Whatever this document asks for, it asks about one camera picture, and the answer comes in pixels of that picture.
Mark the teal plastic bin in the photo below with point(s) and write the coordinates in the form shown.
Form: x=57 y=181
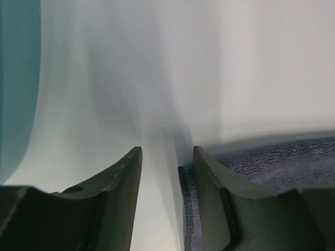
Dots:
x=20 y=72

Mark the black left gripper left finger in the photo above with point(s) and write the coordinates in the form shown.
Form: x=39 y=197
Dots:
x=96 y=214

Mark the dark grey-blue towel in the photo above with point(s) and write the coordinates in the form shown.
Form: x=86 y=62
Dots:
x=280 y=166

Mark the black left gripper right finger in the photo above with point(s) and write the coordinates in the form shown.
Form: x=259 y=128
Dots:
x=237 y=214

